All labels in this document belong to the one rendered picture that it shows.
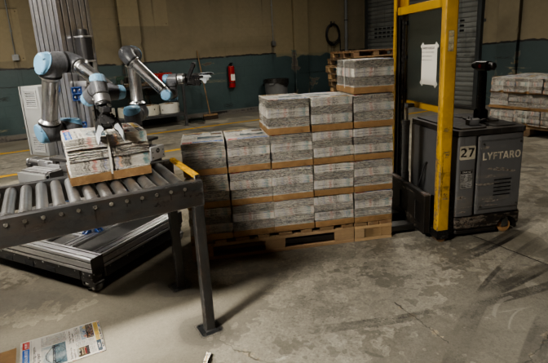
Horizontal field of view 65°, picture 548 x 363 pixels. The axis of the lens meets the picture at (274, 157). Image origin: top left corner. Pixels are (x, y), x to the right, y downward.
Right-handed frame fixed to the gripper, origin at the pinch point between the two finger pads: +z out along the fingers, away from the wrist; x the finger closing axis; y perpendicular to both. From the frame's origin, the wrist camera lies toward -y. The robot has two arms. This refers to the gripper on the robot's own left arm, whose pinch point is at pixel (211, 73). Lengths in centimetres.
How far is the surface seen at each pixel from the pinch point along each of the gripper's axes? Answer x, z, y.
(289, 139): 36, 53, 39
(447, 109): 34, 157, 25
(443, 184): 41, 157, 75
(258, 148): 41, 33, 43
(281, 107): 34, 49, 18
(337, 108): 28, 86, 22
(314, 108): 30, 71, 20
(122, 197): 142, -20, 25
